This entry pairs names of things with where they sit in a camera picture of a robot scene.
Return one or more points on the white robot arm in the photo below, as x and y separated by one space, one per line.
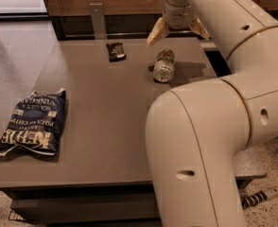
194 131

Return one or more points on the left metal bracket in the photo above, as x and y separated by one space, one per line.
98 21

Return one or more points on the small black snack packet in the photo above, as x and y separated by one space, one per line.
116 52

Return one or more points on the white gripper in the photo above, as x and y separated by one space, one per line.
179 19

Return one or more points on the blue Kettle chips bag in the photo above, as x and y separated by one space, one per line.
36 124

